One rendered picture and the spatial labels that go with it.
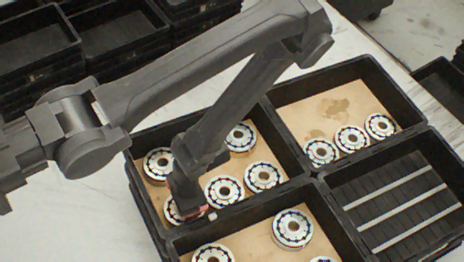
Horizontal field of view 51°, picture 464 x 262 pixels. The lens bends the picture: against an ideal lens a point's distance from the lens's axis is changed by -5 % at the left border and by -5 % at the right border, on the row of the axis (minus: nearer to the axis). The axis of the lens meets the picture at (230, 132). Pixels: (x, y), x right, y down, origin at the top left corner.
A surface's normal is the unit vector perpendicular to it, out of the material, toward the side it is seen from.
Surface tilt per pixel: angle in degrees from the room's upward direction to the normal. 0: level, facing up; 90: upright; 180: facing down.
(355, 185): 0
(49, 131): 12
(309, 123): 0
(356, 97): 0
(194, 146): 66
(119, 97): 19
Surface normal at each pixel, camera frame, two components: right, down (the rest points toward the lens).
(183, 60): -0.02, -0.32
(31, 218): 0.07, -0.59
